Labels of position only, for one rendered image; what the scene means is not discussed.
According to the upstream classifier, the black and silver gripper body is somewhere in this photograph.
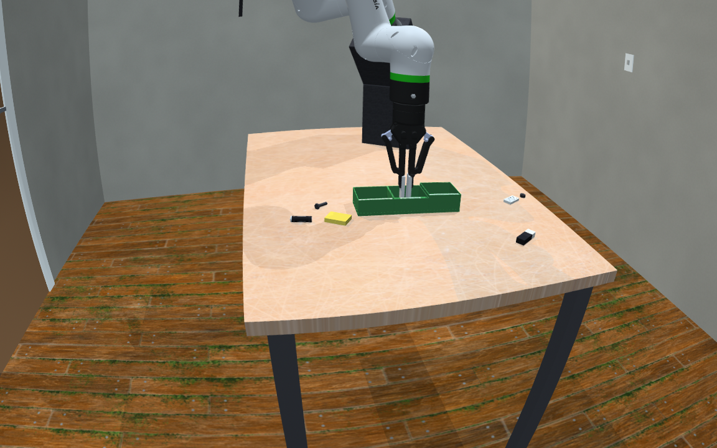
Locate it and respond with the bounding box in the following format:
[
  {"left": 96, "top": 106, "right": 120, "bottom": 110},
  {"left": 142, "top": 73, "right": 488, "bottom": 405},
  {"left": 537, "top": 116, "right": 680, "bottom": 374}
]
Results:
[{"left": 390, "top": 102, "right": 426, "bottom": 145}]

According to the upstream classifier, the green three-compartment bin rack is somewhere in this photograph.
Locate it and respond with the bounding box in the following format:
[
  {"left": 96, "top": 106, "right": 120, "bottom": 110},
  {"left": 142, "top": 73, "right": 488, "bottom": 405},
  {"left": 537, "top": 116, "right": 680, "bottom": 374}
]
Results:
[{"left": 353, "top": 182, "right": 461, "bottom": 217}]

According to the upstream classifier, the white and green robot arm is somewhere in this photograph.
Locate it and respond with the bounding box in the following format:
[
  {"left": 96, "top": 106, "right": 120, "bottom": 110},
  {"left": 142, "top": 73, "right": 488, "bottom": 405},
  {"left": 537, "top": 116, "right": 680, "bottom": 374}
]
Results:
[{"left": 292, "top": 0, "right": 434, "bottom": 105}]

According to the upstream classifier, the yellow sticky note pad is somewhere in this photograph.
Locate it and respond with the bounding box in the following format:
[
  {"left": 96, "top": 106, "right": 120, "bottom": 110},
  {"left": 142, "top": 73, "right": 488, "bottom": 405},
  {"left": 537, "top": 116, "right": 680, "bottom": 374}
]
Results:
[{"left": 324, "top": 212, "right": 352, "bottom": 226}]

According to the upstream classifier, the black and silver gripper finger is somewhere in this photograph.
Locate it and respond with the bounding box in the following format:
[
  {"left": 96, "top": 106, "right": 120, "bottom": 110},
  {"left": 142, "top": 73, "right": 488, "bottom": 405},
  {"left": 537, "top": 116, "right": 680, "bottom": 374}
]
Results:
[
  {"left": 381, "top": 130, "right": 407, "bottom": 197},
  {"left": 406, "top": 132, "right": 435, "bottom": 197}
]

